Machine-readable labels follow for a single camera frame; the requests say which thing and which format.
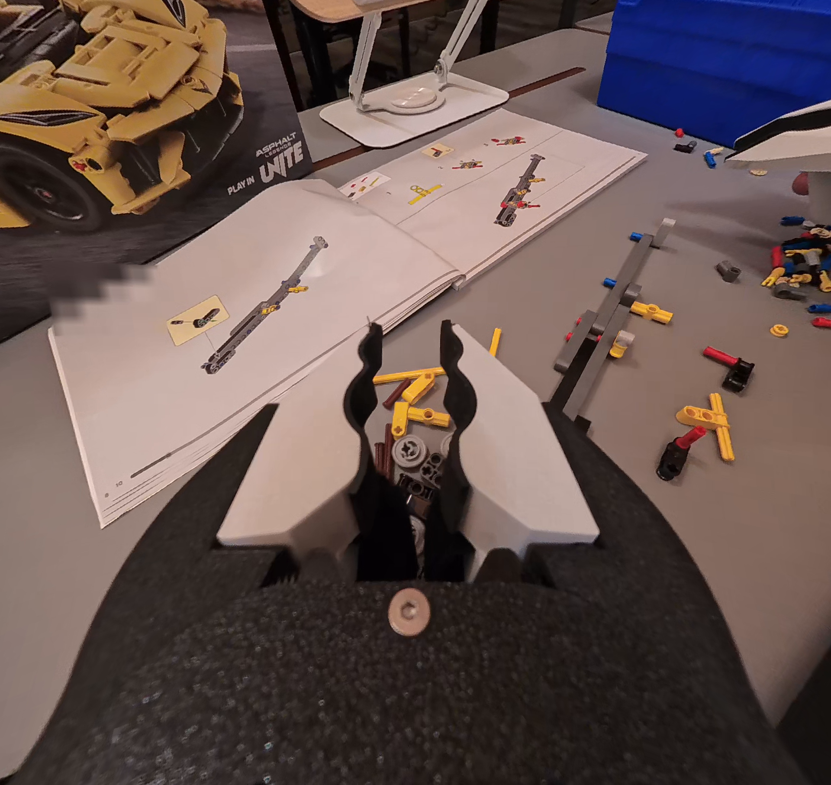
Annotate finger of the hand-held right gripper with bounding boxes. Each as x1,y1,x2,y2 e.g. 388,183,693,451
722,128,831,173
732,100,831,149

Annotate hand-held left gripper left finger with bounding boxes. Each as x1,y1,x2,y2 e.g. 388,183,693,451
216,323,385,579

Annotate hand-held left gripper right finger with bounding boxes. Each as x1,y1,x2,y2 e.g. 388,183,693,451
439,319,601,581

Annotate pile of colourful lego pins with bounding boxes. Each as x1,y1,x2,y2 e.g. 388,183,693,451
761,215,831,329

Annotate grey lego beam assembly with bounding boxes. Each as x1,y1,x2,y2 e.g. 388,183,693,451
553,216,676,435

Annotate white lego instruction booklet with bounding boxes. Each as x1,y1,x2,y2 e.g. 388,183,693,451
48,108,649,529

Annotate yellow car lego box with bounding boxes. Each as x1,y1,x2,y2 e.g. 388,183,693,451
0,0,314,344

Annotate blue plastic bin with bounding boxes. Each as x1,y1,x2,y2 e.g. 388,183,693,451
596,0,831,149

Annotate white document stand wooden board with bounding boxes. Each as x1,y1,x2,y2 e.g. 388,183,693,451
263,0,569,148

